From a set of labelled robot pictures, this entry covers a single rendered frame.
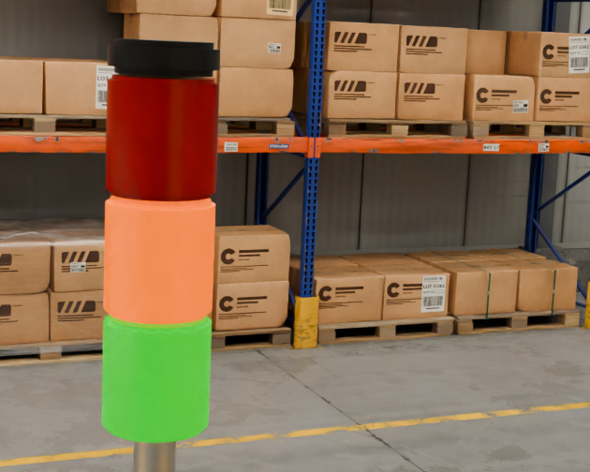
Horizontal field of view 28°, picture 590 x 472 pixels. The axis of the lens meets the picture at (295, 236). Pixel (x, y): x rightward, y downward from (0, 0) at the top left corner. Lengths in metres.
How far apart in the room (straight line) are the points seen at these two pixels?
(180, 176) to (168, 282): 0.05
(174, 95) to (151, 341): 0.11
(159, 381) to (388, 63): 8.59
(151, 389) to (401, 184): 10.20
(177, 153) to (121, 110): 0.03
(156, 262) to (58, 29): 9.05
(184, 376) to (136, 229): 0.07
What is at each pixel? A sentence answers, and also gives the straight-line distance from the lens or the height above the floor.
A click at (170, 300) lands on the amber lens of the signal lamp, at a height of 2.23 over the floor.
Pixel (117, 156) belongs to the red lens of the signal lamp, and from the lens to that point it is 0.52.
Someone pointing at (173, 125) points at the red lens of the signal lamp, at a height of 2.30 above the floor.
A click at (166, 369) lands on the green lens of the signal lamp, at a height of 2.20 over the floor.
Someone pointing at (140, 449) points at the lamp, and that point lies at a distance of 0.56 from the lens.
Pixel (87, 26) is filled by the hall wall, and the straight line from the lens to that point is 9.60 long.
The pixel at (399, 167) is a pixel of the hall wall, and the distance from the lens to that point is 10.68.
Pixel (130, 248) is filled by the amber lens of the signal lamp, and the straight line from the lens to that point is 0.52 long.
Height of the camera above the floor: 2.34
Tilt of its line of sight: 10 degrees down
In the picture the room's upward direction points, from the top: 3 degrees clockwise
